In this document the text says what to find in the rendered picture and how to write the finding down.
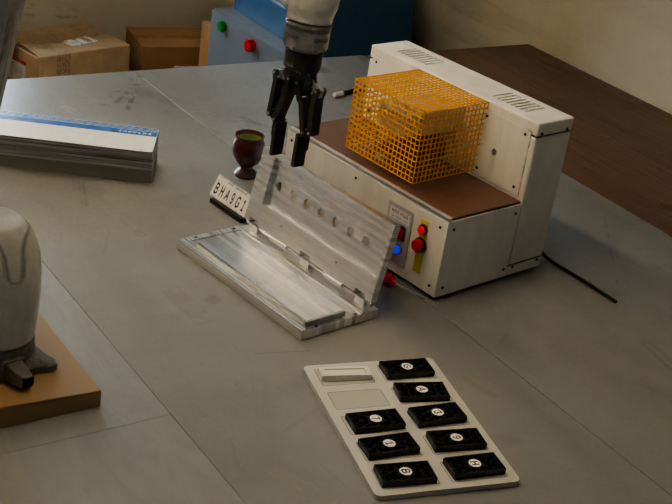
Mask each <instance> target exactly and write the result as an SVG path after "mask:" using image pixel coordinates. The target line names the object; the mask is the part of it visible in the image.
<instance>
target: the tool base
mask: <svg viewBox="0 0 672 504"><path fill-rule="evenodd" d="M246 222H247V223H248V224H249V225H244V226H240V225H239V226H234V227H230V228H225V229H221V230H216V231H212V232H208V233H203V234H199V235H194V236H197V237H198V238H194V236H190V237H185V238H181V239H178V245H177V248H178V249H179V250H180V251H182V252H183V253H184V254H186V255H187V256H188V257H190V258H191V259H192V260H194V261H195V262H196V263H198V264H199V265H200V266H202V267H203V268H204V269H206V270H207V271H208V272H210V273H211V274H212V275H214V276H215V277H216V278H218V279H219V280H220V281H222V282H223V283H224V284H226V285H227V286H228V287H230V288H231V289H232V290H234V291H235V292H236V293H238V294H239V295H240V296H242V297H243V298H244V299H246V300H247V301H248V302H250V303H251V304H252V305H254V306H255V307H256V308H258V309H259V310H260V311H262V312H263V313H264V314H266V315H267V316H268V317H270V318H271V319H272V320H274V321H275V322H276V323H278V324H279V325H280V326H282V327H283V328H284V329H286V330H287V331H288V332H290V333H291V334H292V335H294V336H295V337H296V338H298V339H299V340H300V341H301V340H304V339H307V338H310V337H314V336H317V335H320V334H324V333H327V332H330V331H333V330H337V329H340V328H343V327H346V326H350V325H353V324H356V323H359V322H363V321H366V320H369V319H373V318H376V317H377V315H378V308H376V307H375V306H373V304H372V303H370V302H369V301H367V300H366V299H365V297H366V294H365V293H363V292H361V293H358V294H357V293H356V292H354V291H353V290H351V289H350V288H348V287H347V286H345V285H344V284H343V285H342V288H343V289H340V288H339V287H337V286H336V285H335V284H333V283H332V282H330V281H329V280H327V279H326V278H324V277H323V272H324V271H323V270H322V269H320V268H319V267H317V266H316V265H314V264H313V263H311V262H310V261H309V259H310V256H308V255H306V256H301V255H300V254H298V253H297V252H295V251H294V250H292V249H291V248H289V247H287V250H288V251H285V250H283V249H282V248H280V247H279V246H278V245H276V244H275V243H273V242H272V241H270V240H269V237H270V234H269V233H267V232H266V231H264V230H263V229H261V228H260V227H258V224H259V222H258V221H255V222H251V221H250V220H248V219H247V220H246ZM232 228H236V229H232ZM197 243H201V244H202V245H203V246H205V247H206V248H207V249H209V250H210V251H212V252H213V253H214V254H216V255H217V256H218V257H220V258H221V259H223V260H224V261H225V262H227V263H228V264H229V265H231V266H232V267H234V268H235V269H236V270H238V271H239V272H240V273H242V274H243V275H244V276H246V277H247V278H249V279H250V280H251V281H253V282H254V283H255V284H257V285H258V286H260V287H261V288H262V289H264V290H265V291H266V292H268V293H269V294H270V295H272V296H273V297H275V298H276V299H277V300H279V301H280V302H281V303H283V304H284V305H286V306H287V307H288V308H290V309H291V310H292V311H294V312H295V313H297V314H298V315H299V316H301V317H302V318H303V319H305V320H306V321H307V320H310V319H314V318H317V317H320V316H324V315H327V314H331V313H334V312H337V311H341V310H345V311H346V313H345V316H342V317H339V318H335V319H332V320H329V321H325V322H322V323H319V324H315V325H318V327H315V326H314V325H312V326H309V327H305V326H303V325H302V324H301V323H299V322H298V321H297V320H295V319H294V318H293V317H291V316H290V315H289V314H287V313H286V312H284V311H283V310H282V309H280V308H279V307H278V306H276V305H275V304H274V303H272V302H271V301H269V300H268V299H267V298H265V297H264V296H263V295H261V294H260V293H259V292H257V291H256V290H255V289H253V288H252V287H250V286H249V285H248V284H246V283H245V282H244V281H242V280H241V279H240V278H238V277H237V276H236V275H234V274H233V273H231V272H230V271H229V270H227V269H226V268H225V267H223V266H222V265H221V264H219V263H218V262H216V261H215V260H214V259H212V258H211V257H210V256H208V255H207V254H206V253H204V252H203V251H202V250H200V249H199V248H197ZM354 313H357V314H358V315H354Z"/></svg>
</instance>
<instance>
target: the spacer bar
mask: <svg viewBox="0 0 672 504"><path fill-rule="evenodd" d="M318 374H319V376H320V379H321V381H345V380H371V378H372V374H371V372H370V370H369V368H368V366H344V367H318Z"/></svg>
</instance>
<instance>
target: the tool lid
mask: <svg viewBox="0 0 672 504"><path fill-rule="evenodd" d="M269 151H270V146H264V149H263V152H262V156H261V159H260V163H259V167H258V170H257V174H256V177H255V181H254V185H253V188H252V192H251V195H250V199H249V202H248V206H247V210H246V213H245V218H247V219H248V220H256V221H258V222H259V224H258V227H260V228H261V229H263V230H264V231H266V232H267V233H269V234H270V237H269V240H270V241H272V242H273V243H275V244H276V245H278V246H279V247H280V248H282V249H283V250H285V251H288V250H287V247H289V248H291V249H292V250H294V251H295V252H297V253H298V254H307V255H308V256H310V259H309V261H310V262H311V263H313V264H314V265H316V266H317V267H319V268H320V269H322V270H323V271H324V272H323V277H324V278H326V279H327V280H329V281H330V282H332V283H333V284H335V285H336V286H337V287H339V288H340V289H343V288H342V285H343V284H344V285H345V286H347V287H348V288H350V289H351V290H353V291H354V292H357V291H362V292H363V293H365V294H366V297H365V299H366V300H367V301H369V302H370V303H372V302H377V299H378V296H379V293H380V290H381V286H382V283H383V280H384V277H385V274H386V271H387V268H388V265H389V262H390V259H391V255H392V252H393V249H394V246H395V243H396V240H397V237H398V234H399V231H400V227H401V225H399V224H398V223H396V222H394V221H393V220H391V219H389V218H388V217H386V216H384V215H383V214H381V213H380V212H378V211H376V210H375V209H373V208H371V207H370V206H368V205H366V204H365V203H363V202H361V201H360V200H358V199H356V198H355V197H353V196H351V195H350V194H348V193H346V192H345V191H343V190H341V189H340V188H338V187H336V186H335V185H333V184H332V183H330V182H328V181H327V180H325V179H323V178H322V177H320V176H318V175H317V174H315V173H313V172H312V171H310V170H308V169H307V168H305V167H303V166H299V167H291V160H292V159H290V158H288V157H287V156H285V155H284V154H279V155H272V156H271V155H269ZM280 182H281V183H282V185H283V189H282V191H280V190H279V183H280ZM293 191H295V192H296V199H295V200H293V198H292V193H293ZM307 200H309V201H310V207H309V209H308V208H307V207H306V201H307ZM322 208H323V209H324V212H325V214H324V217H323V218H322V217H321V216H320V210H321V209H322ZM336 218H338V219H339V225H338V227H336V226H335V224H334V221H335V219H336ZM351 227H353V229H354V235H353V236H352V237H351V236H350V234H349V230H350V228H351ZM365 237H368V238H369V245H368V246H366V245H365V243H364V240H365Z"/></svg>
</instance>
